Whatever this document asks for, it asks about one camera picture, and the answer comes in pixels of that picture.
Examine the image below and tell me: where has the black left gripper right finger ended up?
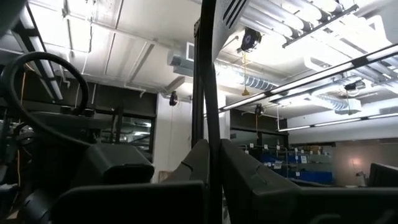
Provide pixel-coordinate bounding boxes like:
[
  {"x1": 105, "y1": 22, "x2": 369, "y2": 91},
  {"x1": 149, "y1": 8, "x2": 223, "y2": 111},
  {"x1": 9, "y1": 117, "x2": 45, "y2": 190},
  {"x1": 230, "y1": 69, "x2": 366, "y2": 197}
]
[{"x1": 220, "y1": 138, "x2": 301, "y2": 224}]

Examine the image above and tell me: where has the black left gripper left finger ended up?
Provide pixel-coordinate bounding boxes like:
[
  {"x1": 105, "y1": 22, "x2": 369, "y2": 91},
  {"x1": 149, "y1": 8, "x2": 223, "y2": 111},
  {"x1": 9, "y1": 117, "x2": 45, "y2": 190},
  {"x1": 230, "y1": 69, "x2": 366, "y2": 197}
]
[{"x1": 161, "y1": 138, "x2": 211, "y2": 184}]

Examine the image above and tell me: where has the grey slotted spatula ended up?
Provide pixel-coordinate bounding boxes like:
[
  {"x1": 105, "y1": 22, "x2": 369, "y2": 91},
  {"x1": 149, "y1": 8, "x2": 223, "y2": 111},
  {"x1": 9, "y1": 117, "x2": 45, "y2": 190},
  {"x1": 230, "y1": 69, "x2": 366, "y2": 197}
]
[{"x1": 198, "y1": 0, "x2": 251, "y2": 224}]

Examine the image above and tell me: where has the shelf with blue bins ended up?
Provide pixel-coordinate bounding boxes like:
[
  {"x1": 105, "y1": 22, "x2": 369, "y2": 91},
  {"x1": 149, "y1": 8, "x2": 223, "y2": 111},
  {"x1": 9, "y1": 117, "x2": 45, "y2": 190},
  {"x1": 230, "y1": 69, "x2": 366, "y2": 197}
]
[{"x1": 239, "y1": 142, "x2": 336, "y2": 187}]

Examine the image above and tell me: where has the yellow hanging hook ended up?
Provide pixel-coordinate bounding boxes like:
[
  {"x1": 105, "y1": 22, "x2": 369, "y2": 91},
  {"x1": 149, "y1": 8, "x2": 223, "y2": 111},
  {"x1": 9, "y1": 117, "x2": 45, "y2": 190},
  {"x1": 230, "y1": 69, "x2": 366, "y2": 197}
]
[{"x1": 241, "y1": 51, "x2": 251, "y2": 97}]

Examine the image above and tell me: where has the grey ceiling air vent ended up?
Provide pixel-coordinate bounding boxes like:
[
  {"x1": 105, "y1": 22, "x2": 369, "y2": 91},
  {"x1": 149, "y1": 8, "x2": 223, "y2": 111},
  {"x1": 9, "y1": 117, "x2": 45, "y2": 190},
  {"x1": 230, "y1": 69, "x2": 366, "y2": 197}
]
[{"x1": 167, "y1": 41, "x2": 196, "y2": 78}]

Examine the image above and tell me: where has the long linear ceiling light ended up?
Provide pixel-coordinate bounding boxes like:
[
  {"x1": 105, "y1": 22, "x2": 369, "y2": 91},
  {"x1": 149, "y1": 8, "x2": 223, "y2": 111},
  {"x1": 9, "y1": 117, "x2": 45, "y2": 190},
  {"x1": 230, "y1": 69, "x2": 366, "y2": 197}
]
[
  {"x1": 278, "y1": 112, "x2": 398, "y2": 133},
  {"x1": 219, "y1": 43, "x2": 398, "y2": 113}
]

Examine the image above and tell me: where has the black monitor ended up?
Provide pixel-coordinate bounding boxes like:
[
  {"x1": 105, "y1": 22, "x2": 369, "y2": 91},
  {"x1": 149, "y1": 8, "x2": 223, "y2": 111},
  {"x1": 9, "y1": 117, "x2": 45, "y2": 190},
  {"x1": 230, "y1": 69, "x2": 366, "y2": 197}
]
[{"x1": 368, "y1": 162, "x2": 398, "y2": 188}]

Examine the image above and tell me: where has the black metal rig frame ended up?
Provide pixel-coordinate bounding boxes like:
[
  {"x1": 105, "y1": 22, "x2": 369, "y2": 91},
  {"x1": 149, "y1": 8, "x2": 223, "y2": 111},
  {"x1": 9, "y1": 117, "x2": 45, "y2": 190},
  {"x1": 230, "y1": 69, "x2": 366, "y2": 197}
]
[{"x1": 192, "y1": 17, "x2": 206, "y2": 147}]

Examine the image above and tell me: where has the silver ventilation duct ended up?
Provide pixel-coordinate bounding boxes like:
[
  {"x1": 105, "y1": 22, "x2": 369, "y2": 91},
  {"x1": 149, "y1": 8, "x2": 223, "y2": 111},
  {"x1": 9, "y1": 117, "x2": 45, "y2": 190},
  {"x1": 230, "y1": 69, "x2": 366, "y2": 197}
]
[{"x1": 214, "y1": 60, "x2": 280, "y2": 93}]

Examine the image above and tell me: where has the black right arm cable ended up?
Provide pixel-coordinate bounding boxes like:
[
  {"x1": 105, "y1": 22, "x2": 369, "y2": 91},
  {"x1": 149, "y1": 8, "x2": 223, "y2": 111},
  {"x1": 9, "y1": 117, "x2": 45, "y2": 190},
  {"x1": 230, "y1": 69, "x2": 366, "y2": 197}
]
[{"x1": 0, "y1": 51, "x2": 91, "y2": 149}]

